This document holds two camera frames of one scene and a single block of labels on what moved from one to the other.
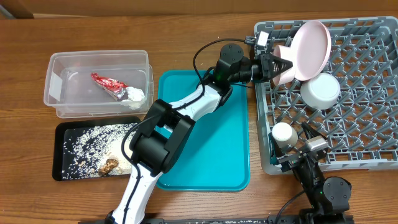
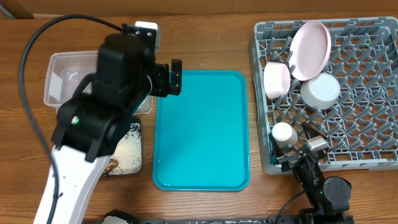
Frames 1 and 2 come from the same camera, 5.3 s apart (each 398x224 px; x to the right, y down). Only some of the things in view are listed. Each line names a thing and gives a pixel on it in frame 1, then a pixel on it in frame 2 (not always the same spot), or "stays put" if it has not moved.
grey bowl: (321, 93) stays put
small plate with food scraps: (285, 53) → (277, 79)
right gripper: (289, 160) stays put
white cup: (284, 135) stays put
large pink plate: (311, 48) stays put
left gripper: (267, 69) → (161, 86)
